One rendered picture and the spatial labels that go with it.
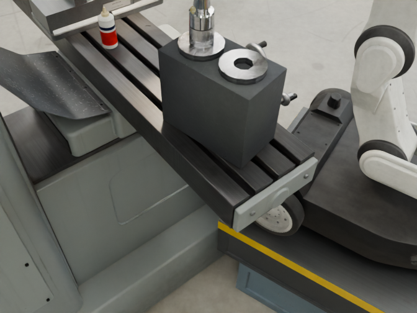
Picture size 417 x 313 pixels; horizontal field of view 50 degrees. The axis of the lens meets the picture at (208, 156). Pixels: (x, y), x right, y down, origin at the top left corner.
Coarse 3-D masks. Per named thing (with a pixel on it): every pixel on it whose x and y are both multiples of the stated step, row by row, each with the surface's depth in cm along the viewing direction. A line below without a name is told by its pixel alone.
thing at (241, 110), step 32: (160, 64) 87; (192, 64) 82; (224, 64) 80; (256, 64) 80; (192, 96) 86; (224, 96) 79; (256, 96) 77; (192, 128) 92; (224, 128) 85; (256, 128) 85
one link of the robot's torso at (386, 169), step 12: (372, 156) 127; (384, 156) 124; (396, 156) 124; (372, 168) 128; (384, 168) 126; (396, 168) 124; (408, 168) 122; (384, 180) 129; (396, 180) 126; (408, 180) 124; (408, 192) 127
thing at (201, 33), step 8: (192, 24) 79; (200, 24) 79; (208, 24) 79; (192, 32) 81; (200, 32) 80; (208, 32) 80; (192, 40) 82; (200, 40) 81; (208, 40) 82; (200, 48) 82
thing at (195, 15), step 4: (192, 8) 79; (208, 8) 79; (212, 8) 79; (192, 12) 78; (196, 12) 78; (208, 12) 78; (212, 12) 78; (192, 16) 78; (196, 16) 78; (200, 16) 78; (204, 16) 78; (208, 16) 78; (212, 16) 78; (196, 20) 78; (200, 20) 78; (204, 20) 78; (208, 20) 78
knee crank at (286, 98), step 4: (284, 92) 166; (284, 96) 165; (288, 96) 165; (292, 96) 168; (296, 96) 170; (284, 100) 166; (288, 100) 165; (292, 100) 171; (284, 104) 167; (288, 104) 166
